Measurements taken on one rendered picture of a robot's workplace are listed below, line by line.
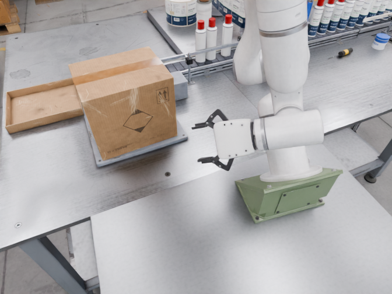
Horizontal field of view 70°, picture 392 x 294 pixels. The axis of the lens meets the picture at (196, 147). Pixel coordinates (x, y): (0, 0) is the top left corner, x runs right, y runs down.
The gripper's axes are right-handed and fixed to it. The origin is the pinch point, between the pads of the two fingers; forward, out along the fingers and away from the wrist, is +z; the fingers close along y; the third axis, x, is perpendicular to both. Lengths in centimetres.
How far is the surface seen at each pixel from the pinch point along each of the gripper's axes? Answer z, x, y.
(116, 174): 36.6, -11.2, -7.8
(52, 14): 276, -272, 187
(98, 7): 223, -312, 194
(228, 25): -3, -69, 48
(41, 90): 85, -35, 33
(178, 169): 15.9, -19.7, -10.3
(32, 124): 76, -17, 16
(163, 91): 14.0, -14.5, 17.5
